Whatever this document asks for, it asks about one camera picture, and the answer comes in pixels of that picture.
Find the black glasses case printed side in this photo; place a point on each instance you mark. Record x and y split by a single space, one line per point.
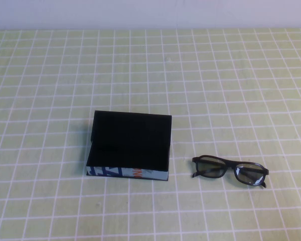
130 140

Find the black framed glasses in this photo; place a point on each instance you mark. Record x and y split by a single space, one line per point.
229 163

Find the green white grid tablecloth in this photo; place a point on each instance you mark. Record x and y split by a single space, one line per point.
215 100

